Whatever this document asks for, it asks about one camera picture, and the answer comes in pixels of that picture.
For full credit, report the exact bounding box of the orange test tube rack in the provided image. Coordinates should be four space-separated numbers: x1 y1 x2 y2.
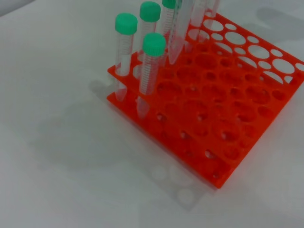
106 9 304 190

